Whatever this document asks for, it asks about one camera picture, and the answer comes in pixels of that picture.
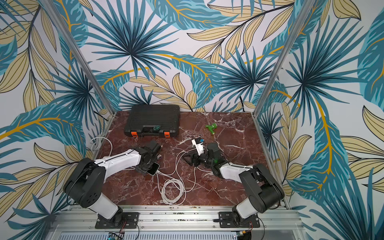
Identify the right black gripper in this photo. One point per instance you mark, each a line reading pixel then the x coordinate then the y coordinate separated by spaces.
pixel 197 159

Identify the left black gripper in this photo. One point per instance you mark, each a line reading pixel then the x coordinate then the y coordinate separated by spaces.
pixel 144 170

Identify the black smartphone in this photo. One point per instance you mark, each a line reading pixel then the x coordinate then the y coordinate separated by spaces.
pixel 153 170

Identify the green toy drill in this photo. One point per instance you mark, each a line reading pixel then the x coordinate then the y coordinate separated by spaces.
pixel 211 128

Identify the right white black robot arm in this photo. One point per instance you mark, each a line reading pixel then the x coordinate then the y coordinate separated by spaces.
pixel 262 189

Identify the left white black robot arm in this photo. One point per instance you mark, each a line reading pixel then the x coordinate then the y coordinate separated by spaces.
pixel 85 183

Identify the black plastic tool case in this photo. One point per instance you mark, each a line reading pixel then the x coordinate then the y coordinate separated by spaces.
pixel 142 119

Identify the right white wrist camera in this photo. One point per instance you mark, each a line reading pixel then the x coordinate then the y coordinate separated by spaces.
pixel 198 143

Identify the green handled screwdriver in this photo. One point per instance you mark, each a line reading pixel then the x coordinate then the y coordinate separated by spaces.
pixel 156 128

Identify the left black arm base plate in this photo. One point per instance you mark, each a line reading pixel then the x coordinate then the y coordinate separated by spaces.
pixel 123 220

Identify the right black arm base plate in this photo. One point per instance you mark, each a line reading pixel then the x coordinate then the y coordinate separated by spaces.
pixel 228 220

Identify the aluminium front rail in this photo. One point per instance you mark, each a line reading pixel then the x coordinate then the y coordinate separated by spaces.
pixel 179 218

